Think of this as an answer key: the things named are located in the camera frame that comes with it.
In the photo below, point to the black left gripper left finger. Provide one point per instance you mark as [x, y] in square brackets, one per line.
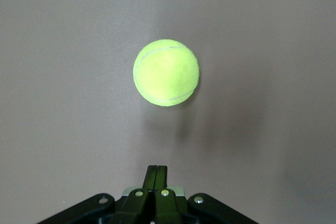
[136, 205]

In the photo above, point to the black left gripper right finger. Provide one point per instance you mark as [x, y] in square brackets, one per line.
[168, 205]

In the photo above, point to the yellow tennis ball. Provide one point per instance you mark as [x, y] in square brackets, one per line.
[165, 73]

